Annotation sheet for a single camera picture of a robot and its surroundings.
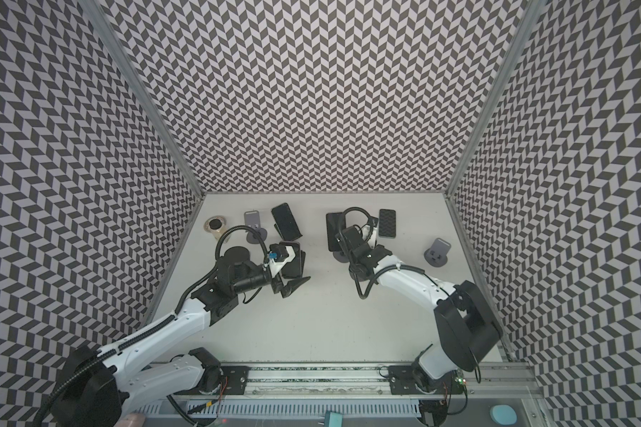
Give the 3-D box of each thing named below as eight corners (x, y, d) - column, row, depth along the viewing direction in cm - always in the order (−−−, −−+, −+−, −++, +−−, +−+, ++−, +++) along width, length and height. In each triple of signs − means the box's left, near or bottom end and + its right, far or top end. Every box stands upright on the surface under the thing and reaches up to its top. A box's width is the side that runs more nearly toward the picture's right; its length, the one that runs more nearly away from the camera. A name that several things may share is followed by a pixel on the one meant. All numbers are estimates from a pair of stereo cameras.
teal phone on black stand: (286, 243, 101) (281, 225, 92) (277, 226, 106) (271, 208, 97) (301, 236, 103) (298, 218, 94) (292, 220, 108) (288, 201, 99)
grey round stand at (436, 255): (426, 267, 97) (433, 255, 91) (422, 250, 102) (428, 238, 95) (446, 267, 97) (454, 255, 91) (441, 250, 102) (448, 238, 95)
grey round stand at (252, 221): (248, 244, 105) (240, 227, 97) (252, 227, 111) (245, 210, 102) (265, 244, 105) (259, 227, 97) (269, 227, 111) (263, 210, 102)
